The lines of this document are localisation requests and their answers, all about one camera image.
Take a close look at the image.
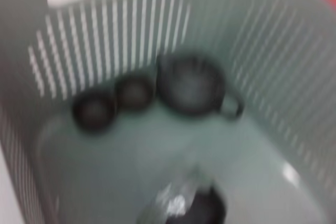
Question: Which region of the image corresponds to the glass teacup black base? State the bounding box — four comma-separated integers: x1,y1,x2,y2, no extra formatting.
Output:
139,166,229,224

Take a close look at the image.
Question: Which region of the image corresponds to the small black clay cup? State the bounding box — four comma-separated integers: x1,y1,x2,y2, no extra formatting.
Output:
72,94,116,133
115,76,155,111

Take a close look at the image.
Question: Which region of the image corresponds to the grey perforated storage bin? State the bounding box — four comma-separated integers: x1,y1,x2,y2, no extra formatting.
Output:
0,0,336,224

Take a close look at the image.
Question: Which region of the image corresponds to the black clay teapot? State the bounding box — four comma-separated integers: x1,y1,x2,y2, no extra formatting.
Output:
156,55,244,120

